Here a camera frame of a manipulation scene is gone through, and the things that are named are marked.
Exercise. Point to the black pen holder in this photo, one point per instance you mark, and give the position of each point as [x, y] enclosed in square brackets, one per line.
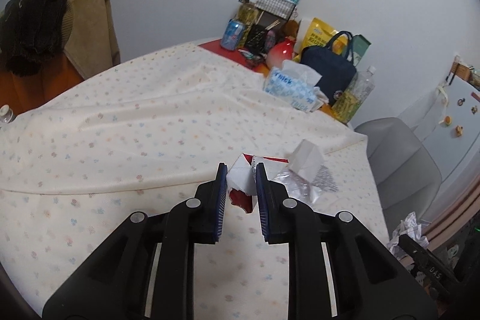
[256, 38]

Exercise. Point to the tall olive oil bottle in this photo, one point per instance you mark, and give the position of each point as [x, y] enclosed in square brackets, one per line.
[248, 15]

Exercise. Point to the grey upholstered chair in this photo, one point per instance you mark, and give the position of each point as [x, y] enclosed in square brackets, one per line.
[406, 176]

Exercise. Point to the red white torn wrapper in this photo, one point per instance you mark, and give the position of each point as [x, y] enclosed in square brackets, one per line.
[241, 178]

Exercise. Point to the navy tote bag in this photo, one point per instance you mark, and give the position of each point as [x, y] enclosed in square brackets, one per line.
[337, 70]

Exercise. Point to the floral cream tablecloth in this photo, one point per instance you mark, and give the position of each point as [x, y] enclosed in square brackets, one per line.
[143, 136]

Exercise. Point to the yellow snack bag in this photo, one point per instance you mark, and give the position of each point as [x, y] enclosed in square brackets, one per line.
[319, 33]

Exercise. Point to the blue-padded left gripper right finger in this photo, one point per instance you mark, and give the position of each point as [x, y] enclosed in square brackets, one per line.
[338, 269]

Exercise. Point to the clear crumpled foil wrapper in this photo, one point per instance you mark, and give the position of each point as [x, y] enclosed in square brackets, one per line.
[305, 191]

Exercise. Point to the printed paper ball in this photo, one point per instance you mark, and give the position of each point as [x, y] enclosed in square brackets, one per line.
[410, 227]

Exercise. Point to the clear plastic oil bottle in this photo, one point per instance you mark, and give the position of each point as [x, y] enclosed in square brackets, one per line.
[354, 95]

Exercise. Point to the white folded paper packet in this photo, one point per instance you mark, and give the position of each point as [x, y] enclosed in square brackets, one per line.
[306, 160]

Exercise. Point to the blue soda can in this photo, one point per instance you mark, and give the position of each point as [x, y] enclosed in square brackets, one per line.
[232, 35]

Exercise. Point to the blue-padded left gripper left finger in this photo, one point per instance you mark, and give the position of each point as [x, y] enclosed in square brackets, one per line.
[146, 264]

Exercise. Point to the red ceramic vase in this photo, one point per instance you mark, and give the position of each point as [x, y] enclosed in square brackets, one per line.
[280, 52]

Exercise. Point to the green carton box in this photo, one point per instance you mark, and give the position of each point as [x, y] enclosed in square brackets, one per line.
[360, 46]

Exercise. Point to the white refrigerator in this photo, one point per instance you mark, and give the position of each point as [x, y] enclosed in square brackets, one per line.
[446, 121]

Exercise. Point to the blue tissue pack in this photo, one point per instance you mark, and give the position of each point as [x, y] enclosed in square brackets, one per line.
[296, 84]

